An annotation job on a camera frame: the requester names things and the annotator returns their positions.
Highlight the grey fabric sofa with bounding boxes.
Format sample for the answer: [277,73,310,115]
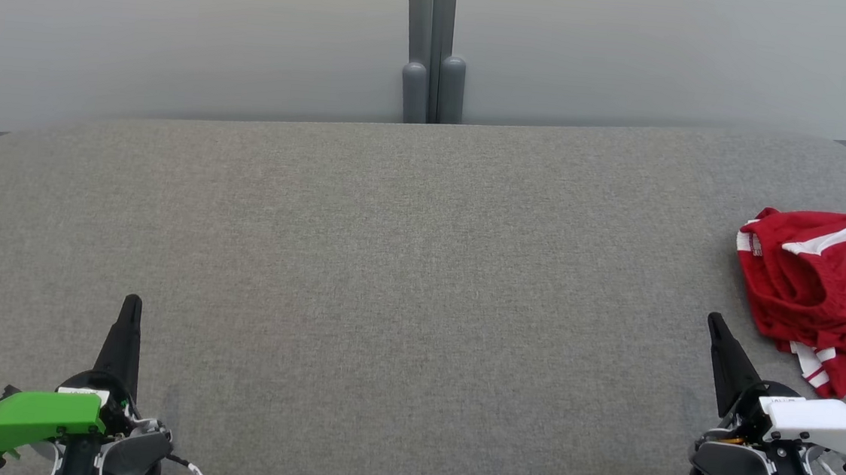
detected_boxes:
[0,69,846,475]

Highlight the grey cylindrical post foot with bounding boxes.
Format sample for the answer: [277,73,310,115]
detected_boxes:
[436,55,468,126]
[399,61,431,125]

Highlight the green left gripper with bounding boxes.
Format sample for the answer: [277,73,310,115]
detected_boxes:
[0,283,149,475]

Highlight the grey vertical partition post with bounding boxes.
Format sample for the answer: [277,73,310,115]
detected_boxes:
[396,0,458,125]

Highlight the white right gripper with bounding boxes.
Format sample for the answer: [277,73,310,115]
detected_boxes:
[697,312,846,460]

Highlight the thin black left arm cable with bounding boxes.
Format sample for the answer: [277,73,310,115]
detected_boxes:
[163,453,217,475]

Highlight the red Bulls shorts white stripes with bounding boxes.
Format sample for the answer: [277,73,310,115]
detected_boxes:
[732,205,846,356]

